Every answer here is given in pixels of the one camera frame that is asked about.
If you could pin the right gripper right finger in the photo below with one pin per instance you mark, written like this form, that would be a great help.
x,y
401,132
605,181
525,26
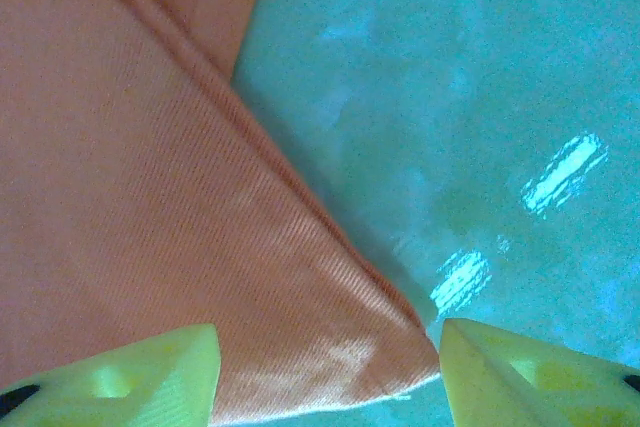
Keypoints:
x,y
540,382

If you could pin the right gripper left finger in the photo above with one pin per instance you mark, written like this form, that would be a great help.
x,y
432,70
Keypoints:
x,y
125,387

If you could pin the orange trousers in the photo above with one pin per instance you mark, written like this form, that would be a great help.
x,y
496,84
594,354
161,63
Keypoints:
x,y
150,172

